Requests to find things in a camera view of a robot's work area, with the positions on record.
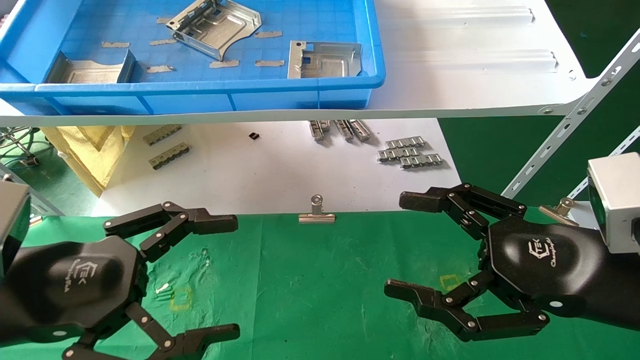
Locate flat metal part with notch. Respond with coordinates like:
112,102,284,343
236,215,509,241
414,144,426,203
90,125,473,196
287,40,363,80

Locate grey metal terminal strip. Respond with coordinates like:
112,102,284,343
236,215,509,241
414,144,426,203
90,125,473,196
377,147,421,163
399,153,444,170
384,136,426,150

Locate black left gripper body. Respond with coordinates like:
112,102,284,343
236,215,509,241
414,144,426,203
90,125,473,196
0,235,149,346

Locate grey cable bundle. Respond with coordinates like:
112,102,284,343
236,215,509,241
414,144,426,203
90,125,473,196
0,126,42,168

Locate short white perforated brace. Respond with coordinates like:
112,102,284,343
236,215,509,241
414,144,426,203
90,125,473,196
567,127,640,201

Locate long white perforated brace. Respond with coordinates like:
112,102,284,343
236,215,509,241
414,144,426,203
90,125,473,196
501,27,640,200

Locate grey metal frame bar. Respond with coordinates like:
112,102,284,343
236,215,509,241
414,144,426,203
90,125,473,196
0,162,66,218

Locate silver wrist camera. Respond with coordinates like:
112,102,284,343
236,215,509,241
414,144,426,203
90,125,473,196
0,181,32,276
586,152,640,253

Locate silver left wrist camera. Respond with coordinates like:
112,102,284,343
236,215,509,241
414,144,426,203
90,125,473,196
0,181,32,276

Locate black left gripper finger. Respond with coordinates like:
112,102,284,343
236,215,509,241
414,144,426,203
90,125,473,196
62,300,241,360
103,201,239,263

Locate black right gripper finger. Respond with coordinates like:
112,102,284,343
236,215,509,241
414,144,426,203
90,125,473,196
399,182,527,241
384,270,550,343

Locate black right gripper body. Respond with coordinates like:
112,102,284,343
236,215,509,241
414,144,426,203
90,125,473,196
486,215,611,321

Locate olive connector strip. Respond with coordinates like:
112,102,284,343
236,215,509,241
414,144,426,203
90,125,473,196
142,124,183,147
149,142,191,170

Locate metal part with curved cutout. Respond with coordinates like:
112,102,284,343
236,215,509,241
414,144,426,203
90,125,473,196
44,49,137,84

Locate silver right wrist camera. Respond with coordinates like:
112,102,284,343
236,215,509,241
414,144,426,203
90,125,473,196
586,152,640,253

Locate green table cloth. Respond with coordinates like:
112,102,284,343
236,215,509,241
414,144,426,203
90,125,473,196
0,205,640,360

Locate blue plastic bin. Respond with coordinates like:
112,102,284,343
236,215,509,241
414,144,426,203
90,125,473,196
0,0,387,116

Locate stamped sheet metal part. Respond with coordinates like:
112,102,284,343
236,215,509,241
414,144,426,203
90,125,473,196
166,0,262,62

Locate white shelf board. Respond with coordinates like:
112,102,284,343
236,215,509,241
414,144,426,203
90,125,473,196
0,0,601,127

